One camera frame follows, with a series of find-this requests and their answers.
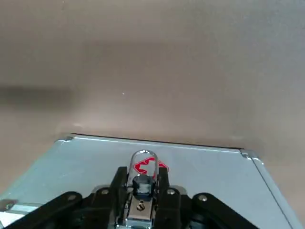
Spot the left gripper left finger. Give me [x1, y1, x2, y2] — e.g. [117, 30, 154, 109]
[4, 166, 131, 229]

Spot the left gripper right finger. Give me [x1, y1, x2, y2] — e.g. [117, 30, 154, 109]
[154, 167, 262, 229]

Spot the silver aluminium medicine case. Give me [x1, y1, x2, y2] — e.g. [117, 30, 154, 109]
[0, 133, 300, 229]

